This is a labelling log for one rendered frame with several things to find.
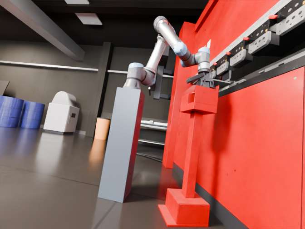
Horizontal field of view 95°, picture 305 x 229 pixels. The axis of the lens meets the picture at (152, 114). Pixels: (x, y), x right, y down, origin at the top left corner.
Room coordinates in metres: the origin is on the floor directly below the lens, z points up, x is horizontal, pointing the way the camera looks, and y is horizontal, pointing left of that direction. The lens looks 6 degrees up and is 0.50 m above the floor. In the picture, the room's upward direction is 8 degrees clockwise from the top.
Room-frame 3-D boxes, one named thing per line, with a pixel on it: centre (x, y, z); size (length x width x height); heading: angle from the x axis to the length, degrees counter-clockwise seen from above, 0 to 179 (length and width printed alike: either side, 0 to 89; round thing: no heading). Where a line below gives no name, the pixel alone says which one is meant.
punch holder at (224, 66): (1.27, -0.63, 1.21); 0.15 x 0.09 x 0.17; 6
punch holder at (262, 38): (0.87, -0.67, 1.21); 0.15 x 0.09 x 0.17; 6
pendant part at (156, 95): (2.44, 0.00, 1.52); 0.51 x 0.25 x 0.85; 179
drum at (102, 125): (4.51, 1.52, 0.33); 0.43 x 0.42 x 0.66; 82
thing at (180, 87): (2.23, -0.70, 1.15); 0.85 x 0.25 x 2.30; 96
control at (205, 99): (0.94, -0.30, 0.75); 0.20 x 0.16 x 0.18; 12
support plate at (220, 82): (1.23, -0.48, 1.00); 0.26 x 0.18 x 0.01; 96
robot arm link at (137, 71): (1.09, 0.18, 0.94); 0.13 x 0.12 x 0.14; 142
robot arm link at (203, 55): (0.89, -0.28, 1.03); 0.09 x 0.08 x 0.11; 52
